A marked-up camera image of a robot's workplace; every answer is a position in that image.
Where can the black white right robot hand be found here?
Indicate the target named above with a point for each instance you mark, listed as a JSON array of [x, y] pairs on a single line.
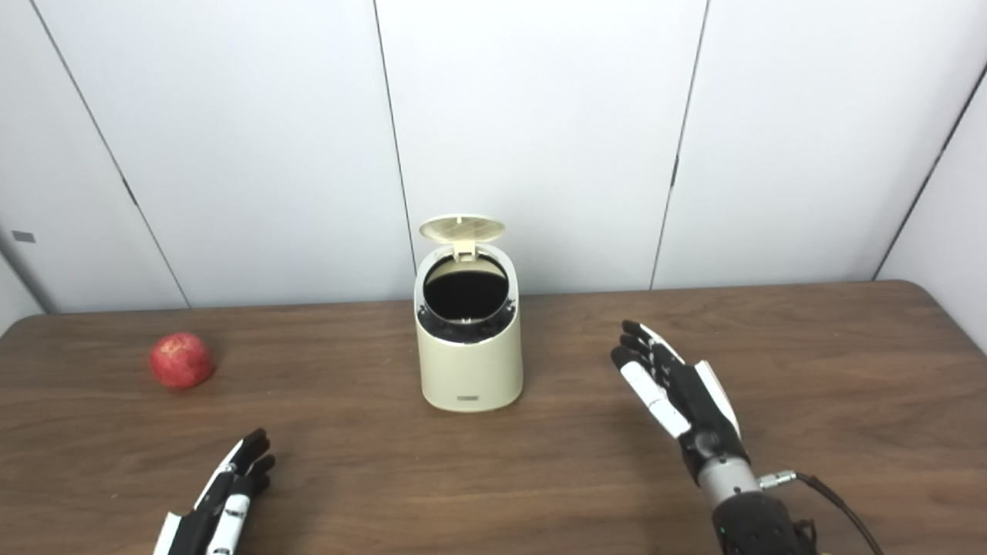
[[694, 405]]

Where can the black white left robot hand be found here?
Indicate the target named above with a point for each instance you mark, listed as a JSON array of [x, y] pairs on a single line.
[[204, 524]]

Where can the red apple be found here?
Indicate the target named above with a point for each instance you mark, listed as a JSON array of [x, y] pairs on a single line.
[[182, 361]]

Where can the cream round bin lid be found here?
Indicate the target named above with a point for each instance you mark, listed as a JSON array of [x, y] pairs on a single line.
[[461, 228]]

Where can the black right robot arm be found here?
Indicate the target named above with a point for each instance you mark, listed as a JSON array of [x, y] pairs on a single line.
[[752, 524]]

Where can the cream-colored bin body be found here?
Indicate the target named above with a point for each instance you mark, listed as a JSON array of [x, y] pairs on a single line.
[[470, 374]]

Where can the small grey wall tag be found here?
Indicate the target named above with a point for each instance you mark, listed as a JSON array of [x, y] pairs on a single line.
[[23, 237]]

